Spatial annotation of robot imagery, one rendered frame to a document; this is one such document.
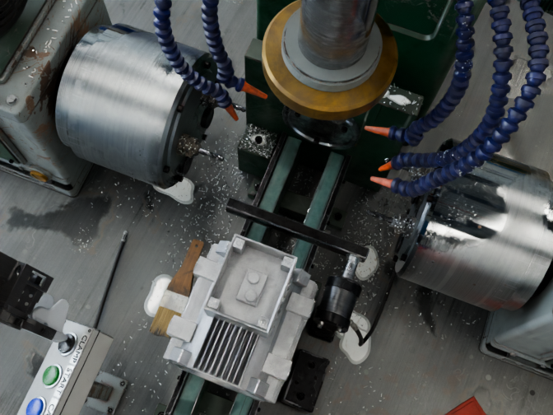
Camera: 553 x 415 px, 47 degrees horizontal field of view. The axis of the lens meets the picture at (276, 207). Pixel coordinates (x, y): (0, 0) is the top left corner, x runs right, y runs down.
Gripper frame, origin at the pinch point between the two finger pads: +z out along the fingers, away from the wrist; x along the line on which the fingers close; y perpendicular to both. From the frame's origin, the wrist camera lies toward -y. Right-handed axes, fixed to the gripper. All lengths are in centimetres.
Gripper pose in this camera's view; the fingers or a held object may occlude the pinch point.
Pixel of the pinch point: (57, 339)
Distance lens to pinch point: 102.3
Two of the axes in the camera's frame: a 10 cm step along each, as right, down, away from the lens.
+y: 3.6, -8.8, 3.2
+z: 4.4, 4.6, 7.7
